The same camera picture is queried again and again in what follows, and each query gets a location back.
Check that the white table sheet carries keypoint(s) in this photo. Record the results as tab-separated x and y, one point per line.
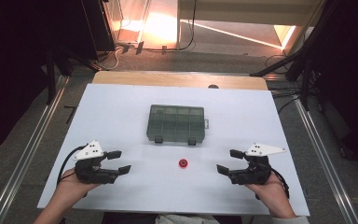
121	118

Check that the black metal stand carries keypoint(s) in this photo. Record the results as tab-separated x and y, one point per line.
295	53
51	77

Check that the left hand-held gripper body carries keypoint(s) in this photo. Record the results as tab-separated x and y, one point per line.
90	171

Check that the person's right hand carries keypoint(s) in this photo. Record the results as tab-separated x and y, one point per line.
270	189

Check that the person's grey sweater body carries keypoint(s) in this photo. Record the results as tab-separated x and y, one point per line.
186	219

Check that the grey transparent compartment box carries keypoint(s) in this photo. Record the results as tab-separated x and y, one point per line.
175	124

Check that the small red round part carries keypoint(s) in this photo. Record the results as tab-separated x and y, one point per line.
183	163

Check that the aluminium floor rail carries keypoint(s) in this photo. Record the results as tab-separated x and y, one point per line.
326	161
21	155

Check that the person's left hand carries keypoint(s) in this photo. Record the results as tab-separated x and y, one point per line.
71	185

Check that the black cabinet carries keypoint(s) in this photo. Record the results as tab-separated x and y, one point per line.
98	25

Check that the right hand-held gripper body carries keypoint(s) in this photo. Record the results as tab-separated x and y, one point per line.
254	172

